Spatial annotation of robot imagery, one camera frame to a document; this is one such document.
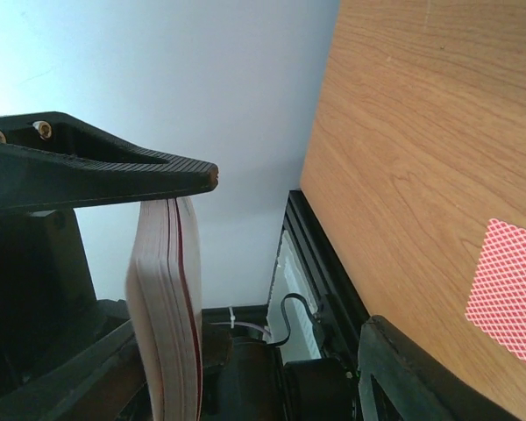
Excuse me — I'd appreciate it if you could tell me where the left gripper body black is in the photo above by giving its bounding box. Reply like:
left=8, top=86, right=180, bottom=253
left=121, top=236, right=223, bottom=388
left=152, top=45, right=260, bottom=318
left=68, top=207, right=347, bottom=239
left=0, top=210, right=129, bottom=398

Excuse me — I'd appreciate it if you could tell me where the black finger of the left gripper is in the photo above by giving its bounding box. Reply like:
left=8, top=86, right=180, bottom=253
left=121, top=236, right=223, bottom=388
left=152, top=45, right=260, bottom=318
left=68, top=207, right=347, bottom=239
left=0, top=321, right=146, bottom=420
left=0, top=111, right=218, bottom=211

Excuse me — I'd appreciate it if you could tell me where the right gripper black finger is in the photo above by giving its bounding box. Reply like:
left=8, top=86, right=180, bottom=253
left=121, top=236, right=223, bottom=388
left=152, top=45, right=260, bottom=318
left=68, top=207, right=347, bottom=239
left=358, top=316, right=516, bottom=420

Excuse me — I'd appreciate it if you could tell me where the red playing card deck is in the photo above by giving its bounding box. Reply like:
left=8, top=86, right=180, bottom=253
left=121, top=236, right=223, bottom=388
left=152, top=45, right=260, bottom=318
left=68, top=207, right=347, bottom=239
left=125, top=197, right=203, bottom=420

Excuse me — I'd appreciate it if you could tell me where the red card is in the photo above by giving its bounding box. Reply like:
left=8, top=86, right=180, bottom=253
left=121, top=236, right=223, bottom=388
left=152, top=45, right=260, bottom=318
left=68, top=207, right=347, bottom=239
left=465, top=218, right=526, bottom=364

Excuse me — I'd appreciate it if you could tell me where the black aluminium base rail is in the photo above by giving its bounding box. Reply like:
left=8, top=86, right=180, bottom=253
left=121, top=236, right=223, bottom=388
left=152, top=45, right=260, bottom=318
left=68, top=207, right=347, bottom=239
left=265, top=189, right=372, bottom=421

